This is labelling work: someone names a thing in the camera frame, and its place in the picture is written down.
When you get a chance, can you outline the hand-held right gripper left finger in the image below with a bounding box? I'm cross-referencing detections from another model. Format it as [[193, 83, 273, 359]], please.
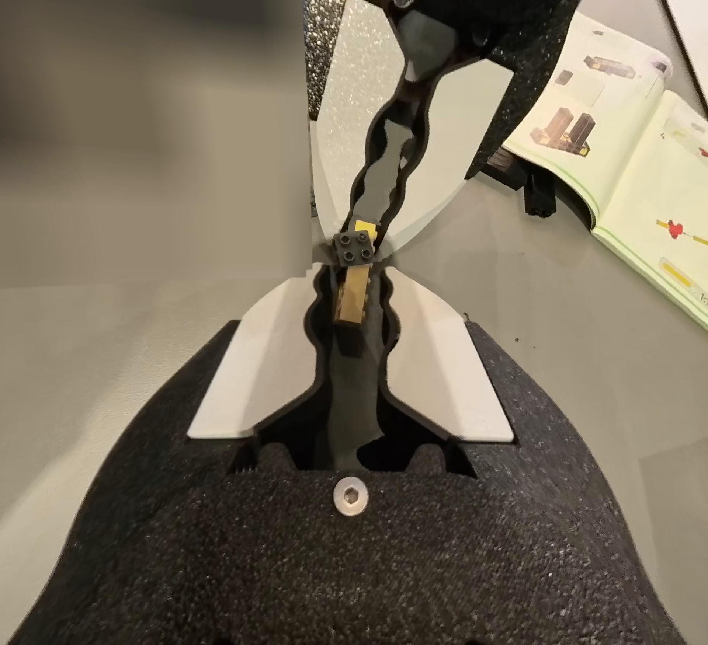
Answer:
[[187, 264, 333, 440]]

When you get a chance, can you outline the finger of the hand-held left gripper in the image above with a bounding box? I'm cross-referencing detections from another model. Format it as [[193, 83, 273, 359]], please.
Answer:
[[381, 56, 516, 256], [310, 0, 413, 264]]

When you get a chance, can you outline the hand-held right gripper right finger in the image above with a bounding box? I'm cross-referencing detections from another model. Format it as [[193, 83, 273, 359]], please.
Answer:
[[382, 266, 516, 443]]

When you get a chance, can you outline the grey desk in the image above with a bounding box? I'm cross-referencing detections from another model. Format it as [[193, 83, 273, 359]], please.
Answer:
[[0, 0, 708, 645]]

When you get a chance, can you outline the open instruction booklet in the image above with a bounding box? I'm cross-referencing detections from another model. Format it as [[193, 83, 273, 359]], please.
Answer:
[[500, 9, 708, 332]]

